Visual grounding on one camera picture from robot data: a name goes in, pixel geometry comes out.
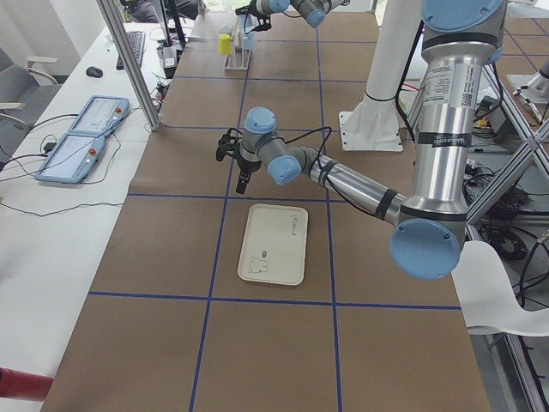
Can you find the grey office chair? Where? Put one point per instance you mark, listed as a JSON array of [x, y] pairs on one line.
[[25, 94]]

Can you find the white wire cup rack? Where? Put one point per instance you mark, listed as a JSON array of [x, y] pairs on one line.
[[239, 59]]

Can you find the blue teach pendant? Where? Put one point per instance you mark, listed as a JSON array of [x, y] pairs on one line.
[[100, 114], [72, 159]]

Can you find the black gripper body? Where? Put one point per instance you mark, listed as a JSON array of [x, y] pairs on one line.
[[259, 20], [247, 165]]

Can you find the aluminium frame post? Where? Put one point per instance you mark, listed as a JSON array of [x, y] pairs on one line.
[[115, 25]]

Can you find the red cylinder object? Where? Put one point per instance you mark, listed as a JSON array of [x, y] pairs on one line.
[[24, 386]]

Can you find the cream plastic tray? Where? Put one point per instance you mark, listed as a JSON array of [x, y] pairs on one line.
[[274, 245]]

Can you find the blue teach pendant lower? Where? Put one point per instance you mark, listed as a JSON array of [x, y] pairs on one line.
[[72, 159]]

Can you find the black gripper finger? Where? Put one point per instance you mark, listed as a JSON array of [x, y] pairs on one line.
[[243, 180], [225, 147]]

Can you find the light blue plastic cup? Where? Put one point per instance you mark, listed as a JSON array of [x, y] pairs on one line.
[[248, 41]]

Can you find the yellow plastic cup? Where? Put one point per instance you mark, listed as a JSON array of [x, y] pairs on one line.
[[225, 44]]

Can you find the black keyboard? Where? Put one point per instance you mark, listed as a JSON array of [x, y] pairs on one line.
[[137, 41]]

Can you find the blue teach pendant upper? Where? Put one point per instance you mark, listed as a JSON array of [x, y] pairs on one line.
[[100, 114]]

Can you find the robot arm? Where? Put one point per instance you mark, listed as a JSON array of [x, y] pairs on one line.
[[313, 12], [456, 40]]

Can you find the cream white cup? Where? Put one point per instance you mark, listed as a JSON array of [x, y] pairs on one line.
[[227, 29]]

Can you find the black computer mouse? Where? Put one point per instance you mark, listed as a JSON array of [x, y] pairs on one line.
[[94, 72]]

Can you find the aluminium strut rack frame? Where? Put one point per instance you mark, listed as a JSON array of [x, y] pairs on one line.
[[508, 209]]

